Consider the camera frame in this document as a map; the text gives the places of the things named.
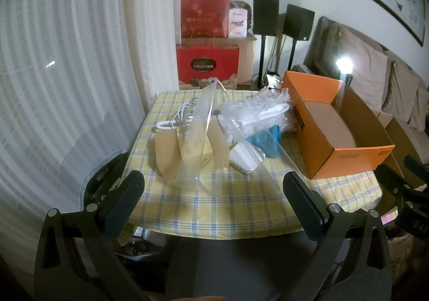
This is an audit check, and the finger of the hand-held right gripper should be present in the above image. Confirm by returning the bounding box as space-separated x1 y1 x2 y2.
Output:
377 164 412 199
404 155 429 184

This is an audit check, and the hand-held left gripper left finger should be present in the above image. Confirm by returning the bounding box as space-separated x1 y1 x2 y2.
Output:
34 170 148 301

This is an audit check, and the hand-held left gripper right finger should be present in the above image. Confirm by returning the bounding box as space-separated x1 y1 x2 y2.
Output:
283 172 393 301

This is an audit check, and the white fluffy duster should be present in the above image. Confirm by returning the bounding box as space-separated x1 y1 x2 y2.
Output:
219 91 296 135

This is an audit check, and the black object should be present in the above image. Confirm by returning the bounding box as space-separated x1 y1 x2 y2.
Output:
83 152 125 209

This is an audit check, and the orange shoe box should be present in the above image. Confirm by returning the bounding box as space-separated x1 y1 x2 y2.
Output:
283 71 396 181

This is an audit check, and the brown cardboard package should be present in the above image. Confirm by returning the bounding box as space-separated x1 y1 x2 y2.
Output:
154 123 233 186

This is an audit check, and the yellow checked tablecloth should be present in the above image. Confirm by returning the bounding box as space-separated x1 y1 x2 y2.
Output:
125 88 383 241

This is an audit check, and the white plastic object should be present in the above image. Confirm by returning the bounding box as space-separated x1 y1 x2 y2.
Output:
230 143 266 175

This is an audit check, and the blue cloth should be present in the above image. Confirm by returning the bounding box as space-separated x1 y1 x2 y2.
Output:
245 125 283 158

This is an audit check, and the large beige cushion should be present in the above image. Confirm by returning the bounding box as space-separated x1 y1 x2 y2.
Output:
327 24 389 111

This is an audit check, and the clear plastic wrap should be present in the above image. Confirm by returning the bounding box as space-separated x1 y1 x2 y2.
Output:
219 100 255 127

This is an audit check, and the clear plastic container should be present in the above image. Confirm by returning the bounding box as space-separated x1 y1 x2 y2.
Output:
177 78 285 197

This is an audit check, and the bright lamp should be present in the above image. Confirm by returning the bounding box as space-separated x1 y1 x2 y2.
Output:
333 54 355 76

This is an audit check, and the crinkled clear plastic bag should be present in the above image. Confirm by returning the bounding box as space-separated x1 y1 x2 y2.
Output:
265 72 286 91

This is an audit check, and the white curtain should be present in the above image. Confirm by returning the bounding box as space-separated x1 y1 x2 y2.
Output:
0 0 184 275

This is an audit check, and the dark sofa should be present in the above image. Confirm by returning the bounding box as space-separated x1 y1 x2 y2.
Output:
303 16 429 141

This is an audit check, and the black speaker stand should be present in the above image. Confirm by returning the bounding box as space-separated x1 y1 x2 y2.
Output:
256 34 269 89
286 41 299 72

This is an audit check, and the large cardboard box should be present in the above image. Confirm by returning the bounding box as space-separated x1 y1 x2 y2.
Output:
181 36 257 87

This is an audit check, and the red chocolate print bag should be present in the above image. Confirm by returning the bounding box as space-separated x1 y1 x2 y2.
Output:
176 44 241 87

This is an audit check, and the black speaker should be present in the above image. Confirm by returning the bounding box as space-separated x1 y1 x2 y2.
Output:
282 3 316 43
252 0 280 36

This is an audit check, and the white small box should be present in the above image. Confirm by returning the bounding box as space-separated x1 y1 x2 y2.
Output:
228 8 249 39

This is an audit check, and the red floral gift bag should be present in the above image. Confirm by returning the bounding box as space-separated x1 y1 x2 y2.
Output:
181 0 231 41

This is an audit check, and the white cable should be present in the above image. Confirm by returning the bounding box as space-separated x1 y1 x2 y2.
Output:
157 98 202 132

